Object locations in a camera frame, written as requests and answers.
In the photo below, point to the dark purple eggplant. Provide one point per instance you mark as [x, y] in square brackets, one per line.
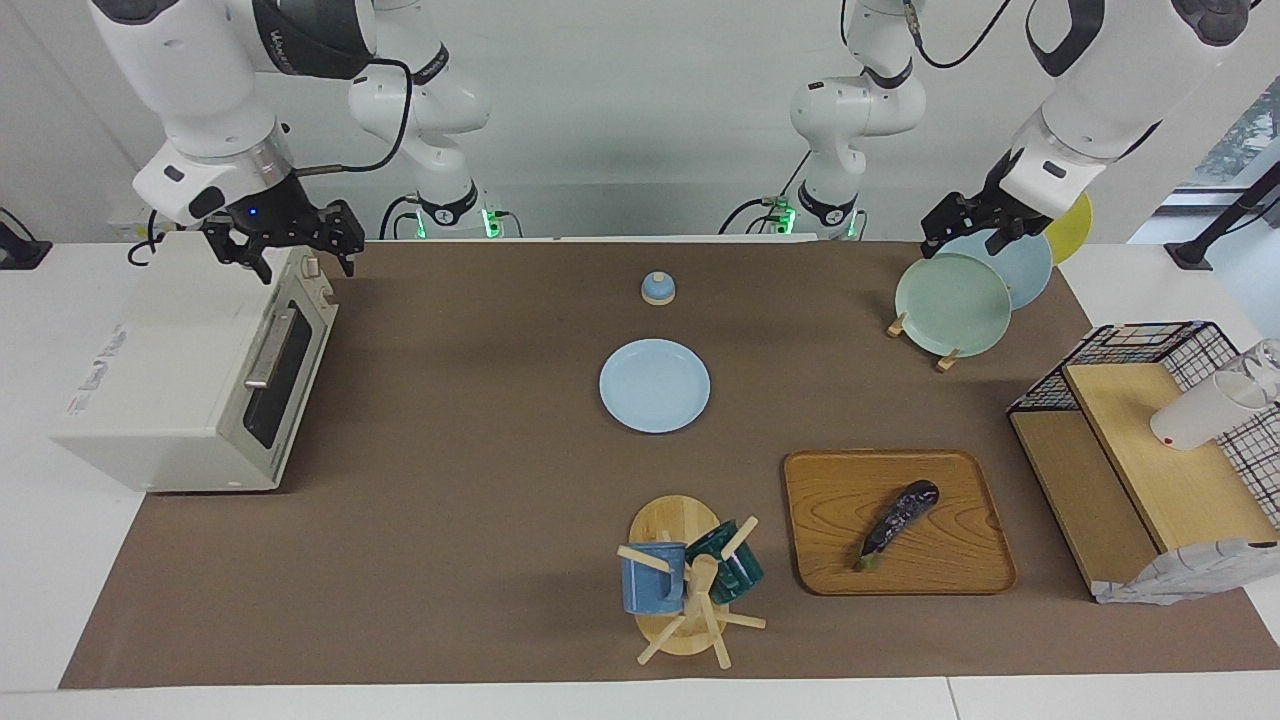
[895, 525]

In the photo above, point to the brown wooden tray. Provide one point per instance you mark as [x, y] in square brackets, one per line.
[830, 525]

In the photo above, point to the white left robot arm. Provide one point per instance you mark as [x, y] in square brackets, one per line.
[1100, 90]

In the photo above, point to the dark green mug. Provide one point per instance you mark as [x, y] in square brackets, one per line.
[740, 575]

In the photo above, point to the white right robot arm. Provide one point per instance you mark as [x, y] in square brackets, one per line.
[200, 80]

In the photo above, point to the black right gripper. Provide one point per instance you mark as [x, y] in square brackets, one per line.
[280, 215]

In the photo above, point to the white toaster oven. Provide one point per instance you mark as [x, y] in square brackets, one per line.
[150, 370]

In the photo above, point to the grey framed window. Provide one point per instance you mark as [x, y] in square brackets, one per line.
[1250, 130]

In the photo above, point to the black clamp device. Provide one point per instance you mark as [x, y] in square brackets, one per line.
[20, 255]

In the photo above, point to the white cup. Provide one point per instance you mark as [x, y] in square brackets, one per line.
[1195, 415]

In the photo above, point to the blue mug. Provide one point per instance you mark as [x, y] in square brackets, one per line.
[650, 590]

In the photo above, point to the pale green plate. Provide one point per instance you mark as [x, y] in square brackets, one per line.
[950, 305]

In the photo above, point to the light wooden stepped shelf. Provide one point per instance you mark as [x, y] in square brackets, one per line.
[1170, 470]

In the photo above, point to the blue racked plate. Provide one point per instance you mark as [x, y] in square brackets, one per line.
[1030, 275]

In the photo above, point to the light blue plate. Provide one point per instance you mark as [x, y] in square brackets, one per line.
[655, 385]

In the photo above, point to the clear glass cup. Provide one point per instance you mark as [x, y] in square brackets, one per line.
[1268, 360]

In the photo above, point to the wooden plate rack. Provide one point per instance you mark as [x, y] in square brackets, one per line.
[895, 327]

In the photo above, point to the grey patterned cloth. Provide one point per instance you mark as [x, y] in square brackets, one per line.
[1190, 575]

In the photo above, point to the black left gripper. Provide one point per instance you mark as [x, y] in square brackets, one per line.
[1005, 210]

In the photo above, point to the yellow plate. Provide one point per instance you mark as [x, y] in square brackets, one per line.
[1075, 225]

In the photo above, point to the brown table mat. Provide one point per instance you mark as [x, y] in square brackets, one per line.
[480, 500]

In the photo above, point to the wooden mug tree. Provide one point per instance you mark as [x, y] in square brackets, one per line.
[670, 520]

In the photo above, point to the white glass oven door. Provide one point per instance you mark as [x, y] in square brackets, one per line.
[285, 420]

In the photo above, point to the small blue wooden-base bell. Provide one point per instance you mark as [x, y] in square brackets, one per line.
[658, 290]

